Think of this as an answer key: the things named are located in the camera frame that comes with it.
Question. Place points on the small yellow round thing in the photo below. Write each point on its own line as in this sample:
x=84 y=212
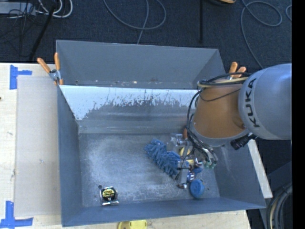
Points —
x=184 y=151

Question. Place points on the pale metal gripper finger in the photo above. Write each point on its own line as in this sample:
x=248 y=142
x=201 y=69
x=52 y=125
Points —
x=184 y=175
x=176 y=138

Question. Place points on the blue chenille duster cloth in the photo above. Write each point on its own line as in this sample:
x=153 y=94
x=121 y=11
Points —
x=162 y=156

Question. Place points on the black and yellow tape measure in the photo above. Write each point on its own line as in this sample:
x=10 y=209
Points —
x=109 y=195

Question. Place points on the blue round disc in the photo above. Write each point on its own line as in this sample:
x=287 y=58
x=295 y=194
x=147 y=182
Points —
x=196 y=188

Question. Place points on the grey metal bin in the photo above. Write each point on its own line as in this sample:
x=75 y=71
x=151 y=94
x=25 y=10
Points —
x=133 y=161

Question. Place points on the pale wood flat board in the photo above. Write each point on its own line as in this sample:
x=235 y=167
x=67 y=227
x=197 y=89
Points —
x=35 y=139

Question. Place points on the small blue rounded piece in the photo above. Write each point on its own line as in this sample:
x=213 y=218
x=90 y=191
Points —
x=197 y=170

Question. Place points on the black cylinder on white bracket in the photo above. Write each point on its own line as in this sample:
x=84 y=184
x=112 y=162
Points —
x=240 y=142

